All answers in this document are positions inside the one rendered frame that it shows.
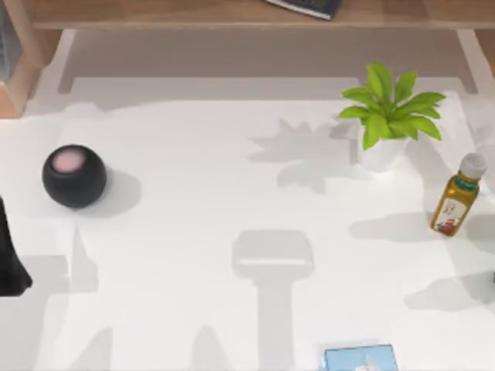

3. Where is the yellow bottle with white cap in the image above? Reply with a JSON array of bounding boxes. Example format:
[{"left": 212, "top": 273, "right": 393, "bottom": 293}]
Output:
[{"left": 430, "top": 152, "right": 488, "bottom": 237}]

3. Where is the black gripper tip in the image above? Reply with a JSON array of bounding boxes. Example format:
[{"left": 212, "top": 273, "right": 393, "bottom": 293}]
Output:
[{"left": 0, "top": 197, "right": 33, "bottom": 298}]

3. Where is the black round speaker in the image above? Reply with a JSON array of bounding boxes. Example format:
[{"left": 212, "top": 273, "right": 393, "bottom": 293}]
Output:
[{"left": 42, "top": 145, "right": 108, "bottom": 210}]

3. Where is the green plant in white pot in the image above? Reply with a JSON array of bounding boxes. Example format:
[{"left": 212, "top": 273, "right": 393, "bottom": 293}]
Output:
[{"left": 336, "top": 62, "right": 446, "bottom": 172}]

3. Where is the dark book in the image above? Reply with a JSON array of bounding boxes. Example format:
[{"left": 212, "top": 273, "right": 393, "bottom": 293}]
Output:
[{"left": 265, "top": 0, "right": 343, "bottom": 21}]

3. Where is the light blue tissue box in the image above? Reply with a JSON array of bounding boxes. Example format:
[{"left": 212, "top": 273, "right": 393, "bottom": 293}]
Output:
[{"left": 323, "top": 343, "right": 400, "bottom": 371}]

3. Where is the wooden shelf unit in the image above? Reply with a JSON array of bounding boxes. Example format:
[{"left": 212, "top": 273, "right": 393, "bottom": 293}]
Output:
[{"left": 0, "top": 0, "right": 495, "bottom": 119}]

